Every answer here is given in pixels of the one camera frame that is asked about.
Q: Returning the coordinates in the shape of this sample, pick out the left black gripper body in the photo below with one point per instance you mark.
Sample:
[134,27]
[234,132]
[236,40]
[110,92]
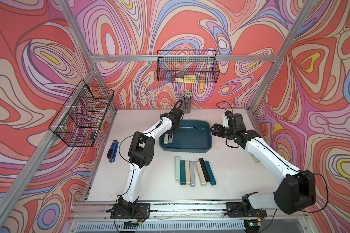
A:
[176,130]

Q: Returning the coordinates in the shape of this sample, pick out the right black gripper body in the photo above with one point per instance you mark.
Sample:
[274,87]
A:
[224,132]

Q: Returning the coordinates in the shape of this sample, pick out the pale green bar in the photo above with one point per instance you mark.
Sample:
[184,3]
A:
[166,139]

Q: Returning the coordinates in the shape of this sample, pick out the teal plastic storage box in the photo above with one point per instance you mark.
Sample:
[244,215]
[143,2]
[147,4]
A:
[194,136]

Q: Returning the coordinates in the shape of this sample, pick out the dark teal bar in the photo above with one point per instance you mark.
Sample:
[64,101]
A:
[182,173]

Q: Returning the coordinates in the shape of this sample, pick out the light green bar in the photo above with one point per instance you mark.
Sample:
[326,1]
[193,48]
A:
[177,168]

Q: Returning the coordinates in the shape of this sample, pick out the beige bar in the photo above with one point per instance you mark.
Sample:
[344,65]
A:
[187,172]

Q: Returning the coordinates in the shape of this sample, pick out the grey bar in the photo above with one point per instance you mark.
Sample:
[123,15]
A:
[192,175]
[170,139]

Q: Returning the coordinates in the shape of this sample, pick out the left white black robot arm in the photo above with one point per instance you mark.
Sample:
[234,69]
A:
[141,153]

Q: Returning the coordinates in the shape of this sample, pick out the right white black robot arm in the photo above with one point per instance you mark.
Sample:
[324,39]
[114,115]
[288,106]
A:
[297,188]

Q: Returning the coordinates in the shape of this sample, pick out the clear cup of pencils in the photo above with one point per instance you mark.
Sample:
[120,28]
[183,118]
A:
[187,100]

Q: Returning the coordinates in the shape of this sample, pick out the yellow sticky notes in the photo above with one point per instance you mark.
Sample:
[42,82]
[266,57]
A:
[186,79]

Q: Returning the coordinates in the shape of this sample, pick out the black bar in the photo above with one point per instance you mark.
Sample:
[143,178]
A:
[204,170]

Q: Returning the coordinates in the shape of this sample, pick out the teal bar right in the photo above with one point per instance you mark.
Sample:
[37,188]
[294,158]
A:
[210,173]

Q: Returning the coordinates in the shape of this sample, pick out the tan bar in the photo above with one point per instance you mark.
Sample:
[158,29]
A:
[200,174]

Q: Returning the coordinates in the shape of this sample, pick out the back black wire basket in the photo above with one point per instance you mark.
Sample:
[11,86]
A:
[173,64]

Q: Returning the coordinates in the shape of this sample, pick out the black wire basket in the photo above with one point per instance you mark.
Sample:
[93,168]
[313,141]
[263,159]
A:
[173,64]
[80,118]

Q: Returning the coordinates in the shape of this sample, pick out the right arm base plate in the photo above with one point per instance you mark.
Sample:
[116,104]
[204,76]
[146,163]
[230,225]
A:
[242,209]

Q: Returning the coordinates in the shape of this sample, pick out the aluminium front rail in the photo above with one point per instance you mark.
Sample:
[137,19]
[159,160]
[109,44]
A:
[185,216]

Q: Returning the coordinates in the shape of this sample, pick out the left black wire basket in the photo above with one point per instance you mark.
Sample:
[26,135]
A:
[80,118]

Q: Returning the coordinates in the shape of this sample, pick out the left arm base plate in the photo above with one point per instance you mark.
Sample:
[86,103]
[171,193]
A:
[138,211]

